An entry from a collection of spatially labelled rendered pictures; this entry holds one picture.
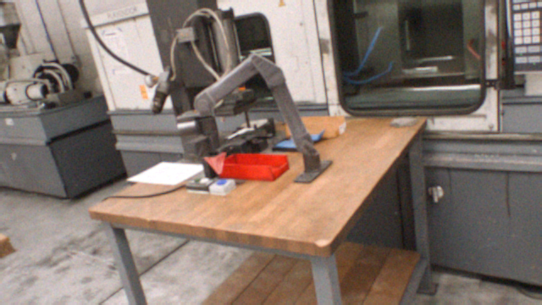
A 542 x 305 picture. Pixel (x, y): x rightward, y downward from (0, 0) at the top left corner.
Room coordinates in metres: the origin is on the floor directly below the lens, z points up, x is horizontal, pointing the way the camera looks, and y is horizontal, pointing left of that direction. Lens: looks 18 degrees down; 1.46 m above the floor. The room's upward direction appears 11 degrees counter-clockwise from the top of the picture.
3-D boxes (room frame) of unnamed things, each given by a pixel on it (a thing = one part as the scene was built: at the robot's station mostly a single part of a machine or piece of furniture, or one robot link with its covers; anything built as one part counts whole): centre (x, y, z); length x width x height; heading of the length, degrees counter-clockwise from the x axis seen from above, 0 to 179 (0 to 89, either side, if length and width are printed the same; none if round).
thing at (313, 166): (1.44, -0.15, 0.94); 0.20 x 0.07 x 0.08; 145
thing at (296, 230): (1.67, -0.02, 0.45); 1.12 x 0.99 x 0.90; 145
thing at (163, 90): (1.85, 0.39, 1.25); 0.19 x 0.07 x 0.19; 145
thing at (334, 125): (1.92, -0.24, 0.93); 0.25 x 0.13 x 0.08; 55
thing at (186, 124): (1.42, 0.22, 1.18); 0.12 x 0.09 x 0.12; 92
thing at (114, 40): (3.24, 0.95, 1.41); 0.25 x 0.01 x 0.33; 52
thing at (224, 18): (1.79, 0.09, 1.37); 0.11 x 0.09 x 0.30; 145
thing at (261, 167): (1.54, 0.07, 0.93); 0.25 x 0.12 x 0.06; 55
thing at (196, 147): (1.38, 0.22, 1.09); 0.11 x 0.07 x 0.06; 144
